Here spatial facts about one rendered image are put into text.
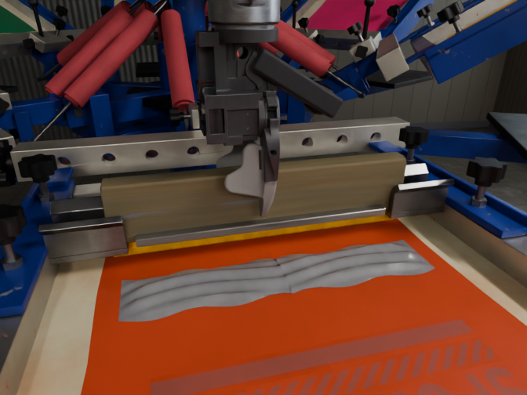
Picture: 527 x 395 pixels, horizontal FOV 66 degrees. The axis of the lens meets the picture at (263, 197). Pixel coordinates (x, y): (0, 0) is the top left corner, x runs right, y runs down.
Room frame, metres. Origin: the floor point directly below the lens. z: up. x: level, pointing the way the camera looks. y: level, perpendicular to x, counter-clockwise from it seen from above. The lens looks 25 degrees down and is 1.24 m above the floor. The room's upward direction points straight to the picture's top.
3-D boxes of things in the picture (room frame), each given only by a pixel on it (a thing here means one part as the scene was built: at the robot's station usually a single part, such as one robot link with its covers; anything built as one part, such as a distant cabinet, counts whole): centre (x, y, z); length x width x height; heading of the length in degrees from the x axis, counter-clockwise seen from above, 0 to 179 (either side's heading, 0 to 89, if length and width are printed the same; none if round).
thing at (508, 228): (0.56, -0.26, 0.98); 0.30 x 0.05 x 0.07; 15
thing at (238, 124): (0.46, 0.03, 1.16); 0.09 x 0.08 x 0.12; 105
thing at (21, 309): (0.42, 0.27, 0.98); 0.30 x 0.05 x 0.07; 15
